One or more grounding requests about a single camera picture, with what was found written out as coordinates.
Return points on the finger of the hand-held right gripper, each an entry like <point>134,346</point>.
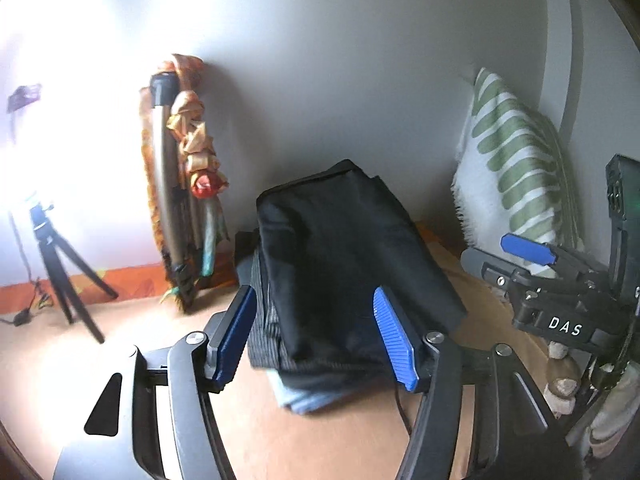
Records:
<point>527,249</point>
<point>482,262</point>

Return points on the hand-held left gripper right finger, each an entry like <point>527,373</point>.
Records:
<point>397,340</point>

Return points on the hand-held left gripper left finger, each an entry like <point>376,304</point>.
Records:
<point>235,335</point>

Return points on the black pants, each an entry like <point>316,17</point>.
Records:
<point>350,260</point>

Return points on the person's right hand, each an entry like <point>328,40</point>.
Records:
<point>562,387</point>

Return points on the grey striped folded garment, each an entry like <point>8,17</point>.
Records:
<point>262,320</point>

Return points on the beige bed sheet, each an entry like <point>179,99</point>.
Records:
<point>150,320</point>

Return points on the green leaf patterned pillow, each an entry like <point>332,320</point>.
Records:
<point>510,160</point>

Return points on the light blue folded garment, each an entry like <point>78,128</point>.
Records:
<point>312,400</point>

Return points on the orange patterned blanket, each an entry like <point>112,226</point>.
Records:
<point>135,280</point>

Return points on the orange woven mat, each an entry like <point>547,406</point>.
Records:
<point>150,195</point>

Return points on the grey tube with black caps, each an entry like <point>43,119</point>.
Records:
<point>162,160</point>

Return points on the black tripod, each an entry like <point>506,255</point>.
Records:
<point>55,270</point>

